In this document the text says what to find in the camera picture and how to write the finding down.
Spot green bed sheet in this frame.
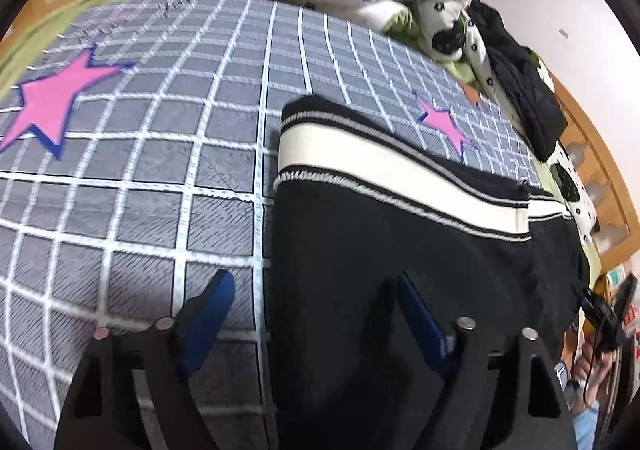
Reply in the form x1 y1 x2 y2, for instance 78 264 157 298
0 0 601 276

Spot person's right hand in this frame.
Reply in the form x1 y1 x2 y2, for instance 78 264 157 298
572 333 613 388

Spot black clothing pile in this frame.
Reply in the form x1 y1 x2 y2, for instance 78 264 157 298
469 0 567 162

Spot grey plaid blanket with stars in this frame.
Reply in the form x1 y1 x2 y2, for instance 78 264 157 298
1 0 538 449

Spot wooden bed frame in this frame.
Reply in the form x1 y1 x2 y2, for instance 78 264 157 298
0 0 640 276

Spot black pants with white stripe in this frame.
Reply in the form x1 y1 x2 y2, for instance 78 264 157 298
267 95 590 449

